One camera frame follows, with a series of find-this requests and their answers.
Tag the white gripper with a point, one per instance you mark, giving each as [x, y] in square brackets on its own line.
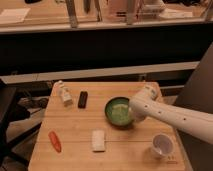
[131, 115]

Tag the green ceramic bowl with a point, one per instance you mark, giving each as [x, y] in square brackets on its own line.
[117, 111]

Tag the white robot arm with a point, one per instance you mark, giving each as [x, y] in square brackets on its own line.
[196, 123]

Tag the white sponge block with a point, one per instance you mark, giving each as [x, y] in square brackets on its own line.
[98, 140]

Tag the white paper cup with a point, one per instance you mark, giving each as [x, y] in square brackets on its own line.
[162, 146]

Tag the black rectangular block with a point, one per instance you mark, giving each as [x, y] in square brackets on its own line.
[83, 99]

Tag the orange toy carrot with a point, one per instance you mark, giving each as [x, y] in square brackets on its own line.
[55, 141]

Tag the white paper sheet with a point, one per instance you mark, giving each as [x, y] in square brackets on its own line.
[9, 16]

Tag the metal frame post right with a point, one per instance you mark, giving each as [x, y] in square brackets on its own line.
[130, 10]

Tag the metal frame post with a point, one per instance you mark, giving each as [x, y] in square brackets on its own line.
[130, 10]
[72, 13]

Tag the metal frame post left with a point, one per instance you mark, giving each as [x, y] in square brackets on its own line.
[72, 13]

